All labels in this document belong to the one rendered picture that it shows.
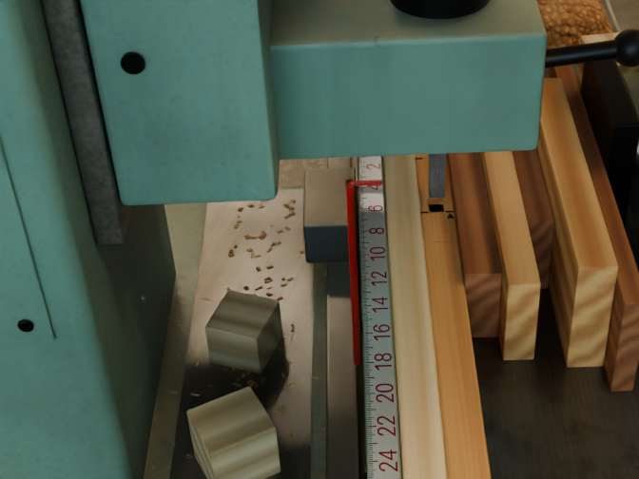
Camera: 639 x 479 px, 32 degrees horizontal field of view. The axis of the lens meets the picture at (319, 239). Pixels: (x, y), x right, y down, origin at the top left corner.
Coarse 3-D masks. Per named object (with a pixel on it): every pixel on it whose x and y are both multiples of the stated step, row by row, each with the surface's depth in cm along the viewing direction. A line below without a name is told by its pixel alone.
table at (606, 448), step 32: (608, 0) 92; (576, 64) 85; (544, 320) 63; (480, 352) 62; (544, 352) 61; (480, 384) 60; (512, 384) 60; (544, 384) 60; (576, 384) 59; (608, 384) 59; (512, 416) 58; (544, 416) 58; (576, 416) 58; (608, 416) 58; (512, 448) 56; (544, 448) 56; (576, 448) 56; (608, 448) 56
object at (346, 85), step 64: (320, 0) 58; (384, 0) 58; (512, 0) 57; (320, 64) 56; (384, 64) 55; (448, 64) 55; (512, 64) 55; (320, 128) 58; (384, 128) 58; (448, 128) 58; (512, 128) 58
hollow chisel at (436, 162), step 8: (432, 160) 63; (440, 160) 63; (432, 168) 63; (440, 168) 63; (432, 176) 64; (440, 176) 63; (432, 184) 64; (440, 184) 64; (432, 192) 64; (440, 192) 64
